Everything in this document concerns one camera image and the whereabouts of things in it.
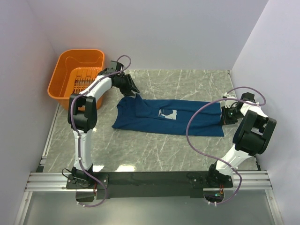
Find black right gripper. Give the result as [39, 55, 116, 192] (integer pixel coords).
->
[219, 105, 244, 126]

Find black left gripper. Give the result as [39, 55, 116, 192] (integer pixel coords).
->
[114, 74, 140, 97]

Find blue t shirt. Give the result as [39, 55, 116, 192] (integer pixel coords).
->
[112, 95, 224, 137]

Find orange plastic basket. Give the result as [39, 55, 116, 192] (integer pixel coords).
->
[47, 49, 105, 110]

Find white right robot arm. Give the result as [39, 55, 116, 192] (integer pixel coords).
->
[206, 92, 277, 187]

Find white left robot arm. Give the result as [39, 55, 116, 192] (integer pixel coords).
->
[67, 61, 140, 188]

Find black base beam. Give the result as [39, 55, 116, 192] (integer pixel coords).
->
[66, 171, 233, 199]

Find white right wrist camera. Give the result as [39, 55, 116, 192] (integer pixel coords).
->
[223, 92, 236, 101]

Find aluminium frame rail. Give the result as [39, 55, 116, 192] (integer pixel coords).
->
[25, 171, 273, 192]

